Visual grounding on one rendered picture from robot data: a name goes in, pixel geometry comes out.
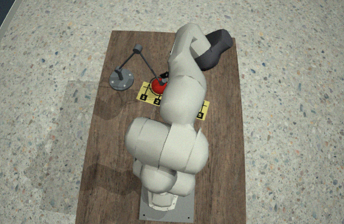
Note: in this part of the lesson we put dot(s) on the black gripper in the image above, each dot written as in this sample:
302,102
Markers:
164,75

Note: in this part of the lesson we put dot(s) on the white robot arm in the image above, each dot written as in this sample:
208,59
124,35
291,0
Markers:
168,155

